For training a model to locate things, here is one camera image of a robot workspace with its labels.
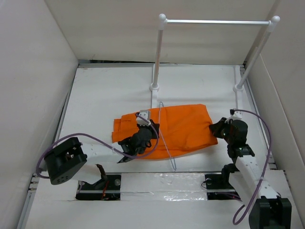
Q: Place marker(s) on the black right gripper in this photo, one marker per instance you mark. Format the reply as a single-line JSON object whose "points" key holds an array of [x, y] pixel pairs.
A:
{"points": [[216, 127]]}

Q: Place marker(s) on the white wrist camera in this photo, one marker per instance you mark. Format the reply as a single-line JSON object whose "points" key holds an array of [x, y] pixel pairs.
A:
{"points": [[144, 117], [235, 114]]}

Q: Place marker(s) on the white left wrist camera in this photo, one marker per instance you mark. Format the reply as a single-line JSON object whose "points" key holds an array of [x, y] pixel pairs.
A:
{"points": [[144, 117]]}

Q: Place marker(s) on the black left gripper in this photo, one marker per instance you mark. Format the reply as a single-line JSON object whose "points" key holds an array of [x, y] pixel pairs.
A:
{"points": [[154, 135]]}

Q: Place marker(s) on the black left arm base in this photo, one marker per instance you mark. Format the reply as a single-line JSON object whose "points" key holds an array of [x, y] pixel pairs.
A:
{"points": [[108, 188]]}

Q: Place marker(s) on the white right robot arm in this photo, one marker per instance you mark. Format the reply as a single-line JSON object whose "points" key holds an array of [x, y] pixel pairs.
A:
{"points": [[264, 206]]}

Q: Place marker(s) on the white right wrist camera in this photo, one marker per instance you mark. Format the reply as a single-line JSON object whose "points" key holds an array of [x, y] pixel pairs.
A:
{"points": [[235, 114]]}

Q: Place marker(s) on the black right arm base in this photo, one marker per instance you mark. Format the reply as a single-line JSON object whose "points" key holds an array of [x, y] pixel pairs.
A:
{"points": [[217, 184]]}

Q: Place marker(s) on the blue wire hanger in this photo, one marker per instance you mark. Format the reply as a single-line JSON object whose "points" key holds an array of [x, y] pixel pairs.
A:
{"points": [[171, 158]]}

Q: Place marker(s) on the white clothes rack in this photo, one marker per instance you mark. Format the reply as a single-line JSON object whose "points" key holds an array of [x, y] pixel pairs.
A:
{"points": [[209, 42]]}

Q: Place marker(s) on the orange trousers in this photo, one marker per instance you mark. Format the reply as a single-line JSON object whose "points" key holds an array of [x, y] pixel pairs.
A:
{"points": [[185, 129]]}

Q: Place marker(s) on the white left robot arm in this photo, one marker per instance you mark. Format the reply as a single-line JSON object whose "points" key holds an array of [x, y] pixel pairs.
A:
{"points": [[79, 156]]}

